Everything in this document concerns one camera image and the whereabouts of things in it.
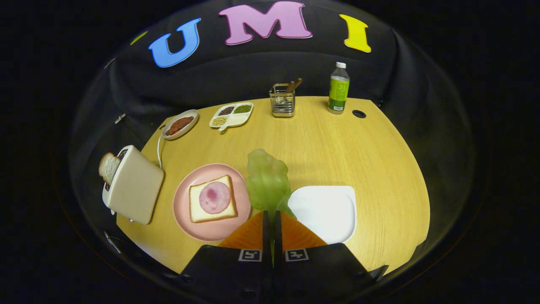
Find black backdrop cloth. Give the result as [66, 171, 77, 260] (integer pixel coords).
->
[70, 0, 477, 271]

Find green label drink bottle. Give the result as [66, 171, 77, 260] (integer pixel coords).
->
[328, 62, 350, 115]

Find round beige plate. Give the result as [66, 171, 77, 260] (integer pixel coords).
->
[162, 109, 199, 140]

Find white toaster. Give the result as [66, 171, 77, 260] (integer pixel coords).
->
[102, 145, 165, 225]

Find green lettuce leaf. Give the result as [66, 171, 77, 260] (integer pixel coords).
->
[246, 149, 297, 220]

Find brown meat pieces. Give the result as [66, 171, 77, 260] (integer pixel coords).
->
[165, 117, 194, 136]

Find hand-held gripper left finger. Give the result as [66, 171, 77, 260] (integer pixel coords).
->
[179, 210, 273, 302]

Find pink round plate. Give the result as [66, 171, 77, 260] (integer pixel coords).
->
[173, 163, 252, 242]

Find bread slice under ham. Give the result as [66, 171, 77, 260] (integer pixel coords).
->
[189, 175, 238, 223]

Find metal wire holder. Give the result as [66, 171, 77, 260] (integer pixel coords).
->
[269, 83, 296, 118]

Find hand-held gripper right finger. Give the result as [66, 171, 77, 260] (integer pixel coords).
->
[273, 210, 389, 302]

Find white divided bean dish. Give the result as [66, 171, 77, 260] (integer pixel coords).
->
[209, 102, 254, 132]

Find plain toast bread slice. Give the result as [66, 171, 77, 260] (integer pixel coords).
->
[99, 152, 122, 185]

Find white square plate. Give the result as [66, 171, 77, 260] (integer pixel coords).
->
[288, 185, 357, 244]

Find pink ham slice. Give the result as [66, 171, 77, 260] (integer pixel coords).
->
[199, 182, 231, 214]

